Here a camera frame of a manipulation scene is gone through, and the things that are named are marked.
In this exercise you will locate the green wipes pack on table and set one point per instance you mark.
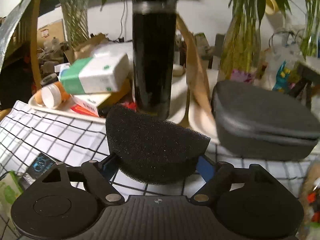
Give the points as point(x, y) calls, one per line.
point(10, 191)

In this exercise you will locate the grey zippered hard case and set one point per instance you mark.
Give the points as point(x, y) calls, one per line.
point(252, 122)

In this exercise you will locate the black foam sponge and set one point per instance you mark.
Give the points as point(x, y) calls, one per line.
point(152, 150)

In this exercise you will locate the white capped pill bottle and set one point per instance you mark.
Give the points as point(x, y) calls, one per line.
point(51, 96)

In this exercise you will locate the white serving tray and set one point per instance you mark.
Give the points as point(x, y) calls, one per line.
point(183, 110)

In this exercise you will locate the checkered white tablecloth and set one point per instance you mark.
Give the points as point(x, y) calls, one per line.
point(25, 133)

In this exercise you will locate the green white tissue box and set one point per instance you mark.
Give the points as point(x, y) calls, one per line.
point(93, 75)

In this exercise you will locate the black thermos bottle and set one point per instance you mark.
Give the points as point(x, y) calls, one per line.
point(153, 37)

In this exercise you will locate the glass vase with bamboo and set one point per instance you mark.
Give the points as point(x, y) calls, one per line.
point(75, 19)

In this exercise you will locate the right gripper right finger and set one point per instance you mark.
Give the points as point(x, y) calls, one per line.
point(220, 176)

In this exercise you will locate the red white flat box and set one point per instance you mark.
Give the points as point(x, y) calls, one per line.
point(95, 103)

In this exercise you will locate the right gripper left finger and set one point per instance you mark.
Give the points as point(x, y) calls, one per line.
point(87, 184)

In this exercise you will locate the brown woven basket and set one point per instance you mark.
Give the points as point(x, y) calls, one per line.
point(309, 196)

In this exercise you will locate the brown paper bag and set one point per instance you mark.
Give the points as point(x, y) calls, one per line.
point(197, 79)

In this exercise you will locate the black tape roll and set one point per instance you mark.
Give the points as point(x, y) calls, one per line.
point(51, 78)

